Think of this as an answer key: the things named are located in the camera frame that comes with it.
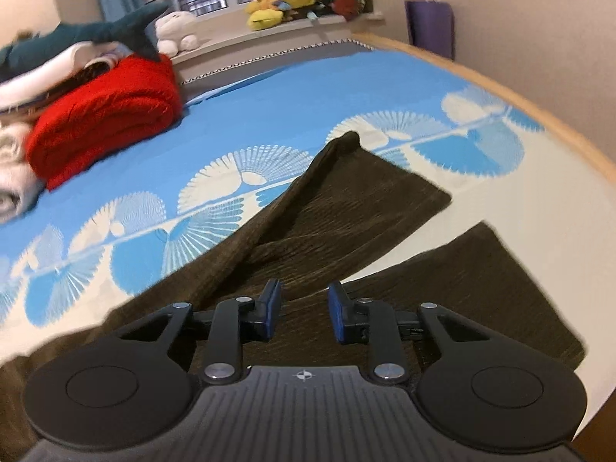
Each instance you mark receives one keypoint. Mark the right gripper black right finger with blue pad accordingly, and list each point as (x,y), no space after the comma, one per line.
(384,331)

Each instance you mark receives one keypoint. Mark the blue white patterned bedsheet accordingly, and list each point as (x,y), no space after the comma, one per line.
(135,217)

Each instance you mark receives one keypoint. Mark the white folded towel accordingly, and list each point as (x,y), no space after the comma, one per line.
(20,187)

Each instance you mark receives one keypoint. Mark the purple rolled mat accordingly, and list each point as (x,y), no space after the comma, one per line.
(430,26)

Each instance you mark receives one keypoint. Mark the red knitted blanket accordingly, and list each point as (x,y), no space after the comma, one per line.
(135,101)

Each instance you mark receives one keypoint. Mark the white folded bedding stack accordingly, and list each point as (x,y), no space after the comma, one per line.
(32,85)

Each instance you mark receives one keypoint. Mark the blue shark plush toy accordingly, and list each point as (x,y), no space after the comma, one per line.
(23,56)

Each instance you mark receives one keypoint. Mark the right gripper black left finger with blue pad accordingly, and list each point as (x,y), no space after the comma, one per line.
(175,331)

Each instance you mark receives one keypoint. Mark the white plush toy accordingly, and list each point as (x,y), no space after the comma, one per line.
(176,34)

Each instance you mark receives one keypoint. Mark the brown corduroy pants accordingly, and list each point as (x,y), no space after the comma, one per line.
(347,210)

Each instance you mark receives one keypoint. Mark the grey mattress with trim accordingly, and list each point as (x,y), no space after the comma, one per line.
(197,86)

